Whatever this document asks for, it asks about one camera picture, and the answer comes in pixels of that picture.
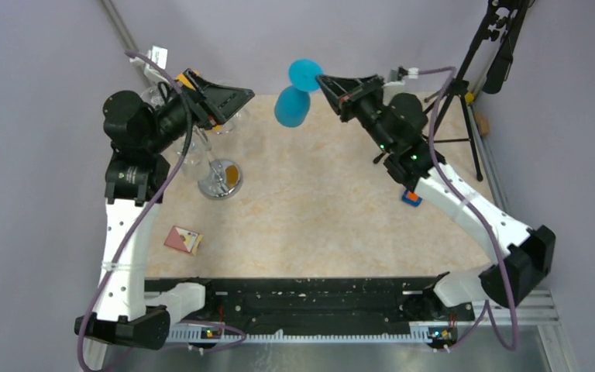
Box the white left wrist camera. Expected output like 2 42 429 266
125 45 168 81

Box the black tripod stand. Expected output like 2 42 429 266
435 0 533 181

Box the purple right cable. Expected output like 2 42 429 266
394 65 521 353

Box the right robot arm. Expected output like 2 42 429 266
315 74 555 319

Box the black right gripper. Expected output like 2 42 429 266
315 74 394 155

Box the red triangular card box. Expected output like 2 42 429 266
163 226 203 255

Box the chrome wine glass rack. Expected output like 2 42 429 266
191 126 243 200

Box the black base frame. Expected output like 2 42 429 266
143 277 478 340

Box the blue plastic wine glass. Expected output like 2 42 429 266
273 58 323 128

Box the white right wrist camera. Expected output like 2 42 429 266
386 67 420 86

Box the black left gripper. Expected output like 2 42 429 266
145 67 254 153

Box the orange plastic wine glass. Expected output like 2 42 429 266
175 74 194 90

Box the clear tall wine glass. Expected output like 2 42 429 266
211 107 249 135

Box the blue orange toy block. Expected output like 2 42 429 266
401 190 422 208

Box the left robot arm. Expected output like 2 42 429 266
74 69 254 350

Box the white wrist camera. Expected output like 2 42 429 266
386 67 420 86
125 45 168 81

